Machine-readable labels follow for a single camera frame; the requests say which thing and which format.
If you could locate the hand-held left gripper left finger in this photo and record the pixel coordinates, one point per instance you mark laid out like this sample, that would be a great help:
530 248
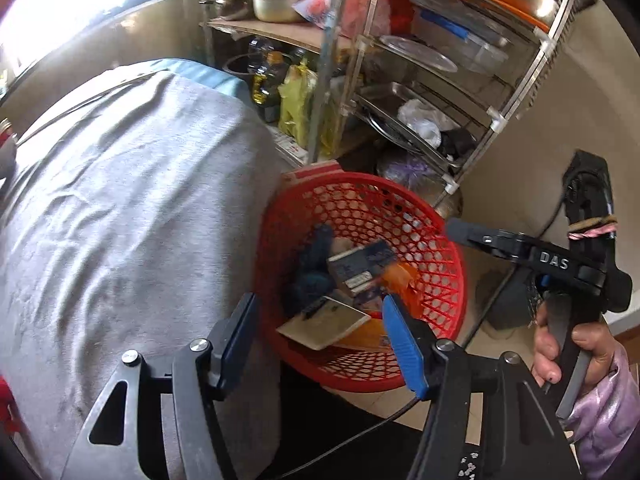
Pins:
240 345

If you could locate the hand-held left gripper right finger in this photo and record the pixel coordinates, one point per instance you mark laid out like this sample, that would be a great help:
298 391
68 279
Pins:
406 352

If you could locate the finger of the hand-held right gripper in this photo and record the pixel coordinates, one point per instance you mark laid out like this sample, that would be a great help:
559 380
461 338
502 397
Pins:
480 237

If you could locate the small orange box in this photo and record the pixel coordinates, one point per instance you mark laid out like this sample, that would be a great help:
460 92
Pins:
367 334

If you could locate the red plastic basket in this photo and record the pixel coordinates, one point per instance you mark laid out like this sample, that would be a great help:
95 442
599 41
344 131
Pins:
435 270

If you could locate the orange snack wrapper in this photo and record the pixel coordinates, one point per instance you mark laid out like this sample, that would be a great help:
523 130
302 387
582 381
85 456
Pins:
400 280

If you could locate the blue plastic bag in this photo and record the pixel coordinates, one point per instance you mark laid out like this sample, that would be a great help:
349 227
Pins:
310 280

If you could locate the blue carton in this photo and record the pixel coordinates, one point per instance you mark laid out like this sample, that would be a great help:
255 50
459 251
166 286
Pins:
360 260

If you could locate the person's right forearm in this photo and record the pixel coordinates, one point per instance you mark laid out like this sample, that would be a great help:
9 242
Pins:
610 410

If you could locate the person's right hand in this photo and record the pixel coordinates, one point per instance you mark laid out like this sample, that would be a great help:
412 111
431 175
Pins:
547 345

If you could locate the brown cardboard box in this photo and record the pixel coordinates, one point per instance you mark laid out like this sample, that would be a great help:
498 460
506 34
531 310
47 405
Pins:
325 325

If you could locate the purple plastic bag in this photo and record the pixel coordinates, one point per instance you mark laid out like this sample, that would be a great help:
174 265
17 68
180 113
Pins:
407 172

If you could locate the white crumpled bag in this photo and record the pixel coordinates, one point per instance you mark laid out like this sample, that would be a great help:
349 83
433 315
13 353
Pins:
422 120

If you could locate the steel tray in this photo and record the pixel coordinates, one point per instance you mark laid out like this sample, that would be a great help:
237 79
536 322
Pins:
385 115

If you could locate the grey tablecloth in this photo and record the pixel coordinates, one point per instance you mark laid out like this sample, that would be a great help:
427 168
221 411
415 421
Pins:
125 210

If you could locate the round steel plate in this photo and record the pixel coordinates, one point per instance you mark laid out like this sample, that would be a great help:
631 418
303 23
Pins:
417 52

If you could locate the clear container with blue lid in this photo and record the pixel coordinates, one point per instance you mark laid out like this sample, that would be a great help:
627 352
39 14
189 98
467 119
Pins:
465 40

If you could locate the metal shelf rack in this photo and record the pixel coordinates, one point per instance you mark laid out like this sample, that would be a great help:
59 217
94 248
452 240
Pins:
542 45

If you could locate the yellow plastic bag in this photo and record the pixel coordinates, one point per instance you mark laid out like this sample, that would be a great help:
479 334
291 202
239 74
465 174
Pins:
300 110

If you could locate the red plastic bag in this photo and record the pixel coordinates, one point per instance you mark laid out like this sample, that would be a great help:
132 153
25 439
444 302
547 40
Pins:
6 405

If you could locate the cooking oil bottle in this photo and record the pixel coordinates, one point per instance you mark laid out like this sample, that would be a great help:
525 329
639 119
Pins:
257 70
275 85

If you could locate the light blue cloth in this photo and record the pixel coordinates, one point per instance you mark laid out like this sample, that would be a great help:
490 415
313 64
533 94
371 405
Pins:
210 75

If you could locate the large steel pot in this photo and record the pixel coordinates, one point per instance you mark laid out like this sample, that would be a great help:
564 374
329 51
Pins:
280 7

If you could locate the small steel pot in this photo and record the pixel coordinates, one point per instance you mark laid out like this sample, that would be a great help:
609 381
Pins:
232 5

